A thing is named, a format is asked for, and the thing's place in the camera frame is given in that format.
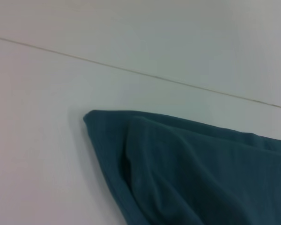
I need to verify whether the teal t-shirt with FREE print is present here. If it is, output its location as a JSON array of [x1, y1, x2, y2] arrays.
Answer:
[[83, 109, 281, 225]]

